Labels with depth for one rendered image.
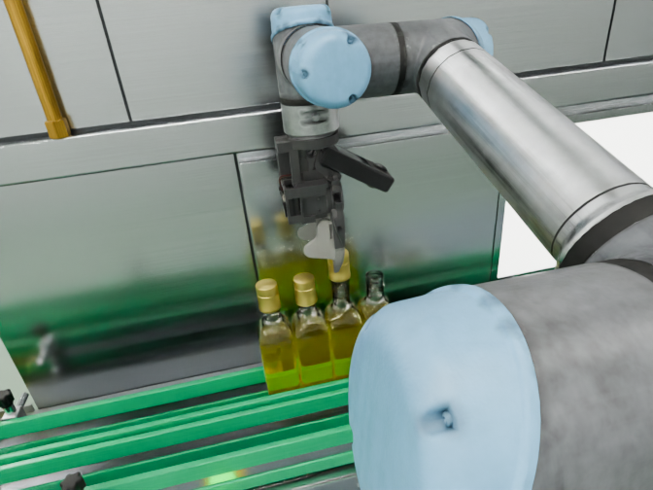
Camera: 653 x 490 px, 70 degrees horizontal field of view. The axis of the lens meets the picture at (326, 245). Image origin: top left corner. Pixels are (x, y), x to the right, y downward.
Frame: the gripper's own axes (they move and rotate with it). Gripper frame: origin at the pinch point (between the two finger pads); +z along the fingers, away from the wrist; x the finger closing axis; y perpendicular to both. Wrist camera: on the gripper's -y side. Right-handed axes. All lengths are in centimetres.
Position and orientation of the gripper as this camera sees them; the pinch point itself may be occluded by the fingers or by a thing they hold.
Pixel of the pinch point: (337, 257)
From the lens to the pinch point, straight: 73.0
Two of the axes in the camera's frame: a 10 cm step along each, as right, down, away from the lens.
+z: 0.8, 8.8, 4.8
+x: 2.1, 4.5, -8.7
